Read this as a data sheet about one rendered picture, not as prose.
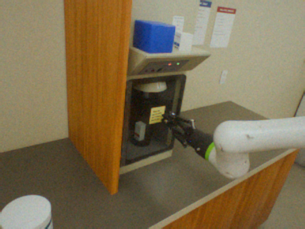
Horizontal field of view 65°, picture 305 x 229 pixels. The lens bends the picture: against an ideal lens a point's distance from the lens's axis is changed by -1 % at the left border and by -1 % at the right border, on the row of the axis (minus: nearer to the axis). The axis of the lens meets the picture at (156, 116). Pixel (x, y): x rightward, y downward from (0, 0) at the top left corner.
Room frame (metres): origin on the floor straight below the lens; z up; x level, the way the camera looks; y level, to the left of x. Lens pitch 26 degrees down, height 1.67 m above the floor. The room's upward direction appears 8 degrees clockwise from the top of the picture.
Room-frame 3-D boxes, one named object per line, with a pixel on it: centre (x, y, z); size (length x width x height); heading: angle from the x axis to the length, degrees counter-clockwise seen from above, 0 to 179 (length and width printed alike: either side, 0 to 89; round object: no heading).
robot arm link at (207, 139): (0.79, -0.21, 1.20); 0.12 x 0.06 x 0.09; 131
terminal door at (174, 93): (0.95, 0.01, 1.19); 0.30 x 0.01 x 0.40; 131
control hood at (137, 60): (0.92, -0.02, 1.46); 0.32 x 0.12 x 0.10; 131
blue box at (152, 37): (0.86, 0.05, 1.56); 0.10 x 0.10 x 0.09; 41
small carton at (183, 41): (0.95, -0.06, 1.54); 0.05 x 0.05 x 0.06; 25
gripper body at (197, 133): (0.84, -0.16, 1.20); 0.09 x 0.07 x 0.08; 41
